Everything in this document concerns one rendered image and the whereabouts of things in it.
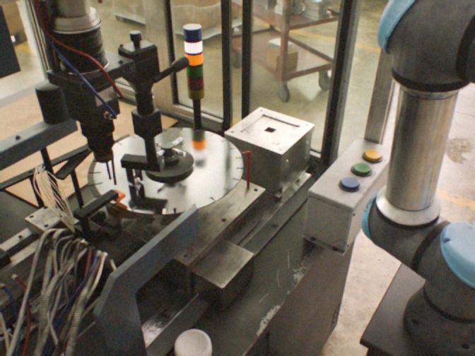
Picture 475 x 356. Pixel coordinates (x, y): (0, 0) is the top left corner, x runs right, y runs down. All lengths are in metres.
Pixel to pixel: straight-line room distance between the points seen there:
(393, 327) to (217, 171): 0.48
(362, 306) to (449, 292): 1.12
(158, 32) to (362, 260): 1.32
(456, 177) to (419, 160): 2.06
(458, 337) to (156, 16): 1.19
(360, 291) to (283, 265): 1.01
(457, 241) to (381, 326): 0.25
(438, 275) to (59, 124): 0.81
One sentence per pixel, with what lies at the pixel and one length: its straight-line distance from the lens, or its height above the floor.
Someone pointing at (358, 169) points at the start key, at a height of 0.91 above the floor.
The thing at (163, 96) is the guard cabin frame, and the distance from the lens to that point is 1.63.
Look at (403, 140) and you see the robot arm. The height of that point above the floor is 1.14.
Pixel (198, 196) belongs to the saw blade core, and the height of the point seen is 0.95.
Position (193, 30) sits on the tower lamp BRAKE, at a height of 1.16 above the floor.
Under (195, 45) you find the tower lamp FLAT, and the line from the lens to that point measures 1.19.
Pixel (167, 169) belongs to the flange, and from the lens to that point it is 1.00.
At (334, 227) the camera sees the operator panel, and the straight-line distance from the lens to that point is 1.07.
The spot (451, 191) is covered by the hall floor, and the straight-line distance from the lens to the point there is 2.73.
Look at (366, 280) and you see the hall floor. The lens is 2.10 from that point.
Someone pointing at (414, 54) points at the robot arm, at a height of 1.30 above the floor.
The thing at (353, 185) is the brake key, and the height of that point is 0.91.
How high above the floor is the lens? 1.54
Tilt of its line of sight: 37 degrees down
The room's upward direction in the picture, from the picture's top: straight up
